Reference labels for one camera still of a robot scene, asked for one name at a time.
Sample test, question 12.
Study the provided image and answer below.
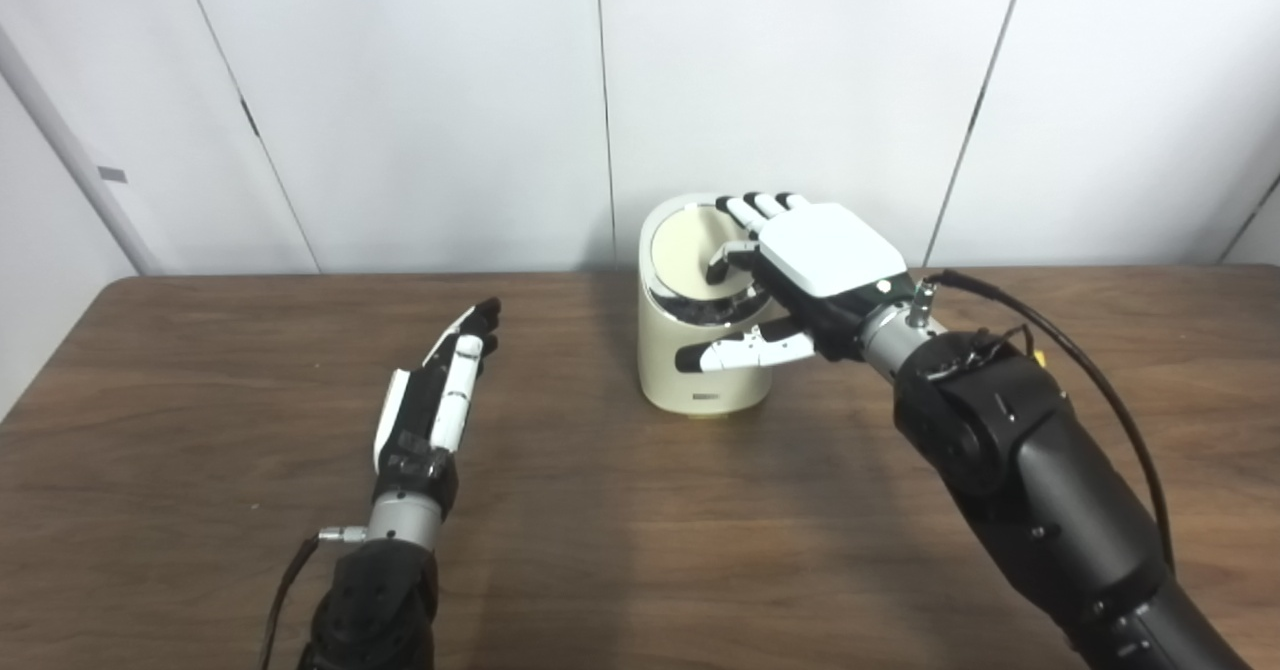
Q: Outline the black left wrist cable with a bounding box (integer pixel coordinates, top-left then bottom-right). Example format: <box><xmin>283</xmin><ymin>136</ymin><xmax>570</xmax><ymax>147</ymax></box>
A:
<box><xmin>260</xmin><ymin>525</ymin><xmax>371</xmax><ymax>670</ymax></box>

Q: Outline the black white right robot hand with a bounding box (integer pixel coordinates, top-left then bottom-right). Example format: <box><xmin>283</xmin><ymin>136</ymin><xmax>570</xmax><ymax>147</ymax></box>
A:
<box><xmin>675</xmin><ymin>191</ymin><xmax>916</xmax><ymax>373</ymax></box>

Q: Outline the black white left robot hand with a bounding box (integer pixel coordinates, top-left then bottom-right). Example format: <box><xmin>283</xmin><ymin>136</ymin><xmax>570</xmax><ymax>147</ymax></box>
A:
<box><xmin>373</xmin><ymin>298</ymin><xmax>501</xmax><ymax>521</ymax></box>

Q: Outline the round cream bin lid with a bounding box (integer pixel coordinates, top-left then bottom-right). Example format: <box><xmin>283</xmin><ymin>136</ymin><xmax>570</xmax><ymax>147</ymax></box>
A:
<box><xmin>650</xmin><ymin>205</ymin><xmax>761</xmax><ymax>299</ymax></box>

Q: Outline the cream-colored bin body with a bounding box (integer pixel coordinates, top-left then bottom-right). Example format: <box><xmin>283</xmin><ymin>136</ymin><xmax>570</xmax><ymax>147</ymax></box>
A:
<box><xmin>638</xmin><ymin>195</ymin><xmax>776</xmax><ymax>419</ymax></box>

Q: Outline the black bin liner bag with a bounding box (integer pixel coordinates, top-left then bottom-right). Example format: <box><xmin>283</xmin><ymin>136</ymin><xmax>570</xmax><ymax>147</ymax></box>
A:
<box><xmin>645</xmin><ymin>280</ymin><xmax>766</xmax><ymax>329</ymax></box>

